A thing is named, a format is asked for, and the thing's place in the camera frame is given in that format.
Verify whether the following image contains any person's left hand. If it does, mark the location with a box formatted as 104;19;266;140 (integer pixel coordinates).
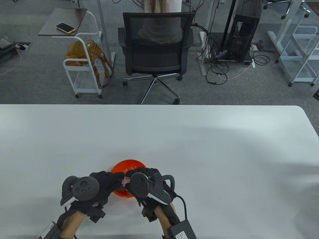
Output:
71;171;125;224

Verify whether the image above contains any person's right hand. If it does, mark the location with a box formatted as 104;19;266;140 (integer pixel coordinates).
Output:
125;167;180;222

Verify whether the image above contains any orange plastic bowl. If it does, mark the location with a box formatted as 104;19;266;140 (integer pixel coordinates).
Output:
111;160;147;198

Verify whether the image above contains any person's left forearm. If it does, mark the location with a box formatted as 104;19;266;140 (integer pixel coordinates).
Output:
59;209;89;239

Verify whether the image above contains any person's right forearm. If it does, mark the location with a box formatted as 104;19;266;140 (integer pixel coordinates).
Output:
153;203;197;239

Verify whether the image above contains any grey right hand controller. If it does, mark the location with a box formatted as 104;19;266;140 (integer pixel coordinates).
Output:
130;173;175;205

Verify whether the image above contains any grey hand controller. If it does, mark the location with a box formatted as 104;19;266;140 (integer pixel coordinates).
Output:
130;173;175;205
60;176;99;206

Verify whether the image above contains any grey left hand controller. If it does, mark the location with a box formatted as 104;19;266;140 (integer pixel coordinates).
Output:
60;176;99;206

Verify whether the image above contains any black right wrist sensor box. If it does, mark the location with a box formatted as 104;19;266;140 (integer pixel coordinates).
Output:
167;220;197;239

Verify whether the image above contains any black wrist sensor box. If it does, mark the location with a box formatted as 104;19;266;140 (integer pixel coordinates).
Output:
167;220;197;239
39;221;62;239

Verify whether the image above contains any black left wrist sensor box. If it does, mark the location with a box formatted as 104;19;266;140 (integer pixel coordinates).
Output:
39;221;62;239

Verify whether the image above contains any black mesh office chair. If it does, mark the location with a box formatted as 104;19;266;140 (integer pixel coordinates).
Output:
118;11;195;105

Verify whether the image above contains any white desk leg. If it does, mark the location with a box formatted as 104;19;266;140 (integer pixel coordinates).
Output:
199;0;218;76

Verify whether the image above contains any brown leather bag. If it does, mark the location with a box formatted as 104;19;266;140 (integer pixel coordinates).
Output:
65;40;114;89

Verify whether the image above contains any floor socket box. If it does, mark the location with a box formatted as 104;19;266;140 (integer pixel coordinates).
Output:
14;42;31;51

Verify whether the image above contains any yellow smartphone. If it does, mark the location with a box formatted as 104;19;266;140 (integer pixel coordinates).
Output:
55;22;76;34

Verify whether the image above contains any white cart with dark top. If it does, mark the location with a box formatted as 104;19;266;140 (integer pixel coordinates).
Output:
38;8;103;99

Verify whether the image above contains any black desk leg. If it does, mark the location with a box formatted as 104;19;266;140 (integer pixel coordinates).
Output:
221;0;237;50

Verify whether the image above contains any black floor device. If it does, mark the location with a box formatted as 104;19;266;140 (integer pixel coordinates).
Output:
0;37;13;62

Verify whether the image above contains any black computer tower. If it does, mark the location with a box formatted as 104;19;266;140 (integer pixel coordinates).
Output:
224;0;262;61

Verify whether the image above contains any white rolling rack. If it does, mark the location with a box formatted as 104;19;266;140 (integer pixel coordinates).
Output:
279;25;319;87

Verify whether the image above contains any chair base with castors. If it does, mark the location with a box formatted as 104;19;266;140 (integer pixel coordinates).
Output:
263;0;311;20

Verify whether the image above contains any black right glove cable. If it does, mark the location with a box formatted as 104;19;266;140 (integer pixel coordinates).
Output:
174;195;187;221

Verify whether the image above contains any tangle of black cables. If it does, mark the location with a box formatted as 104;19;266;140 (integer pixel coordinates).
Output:
191;22;271;85

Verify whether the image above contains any white desk frame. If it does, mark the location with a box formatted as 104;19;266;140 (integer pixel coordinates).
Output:
268;0;308;64

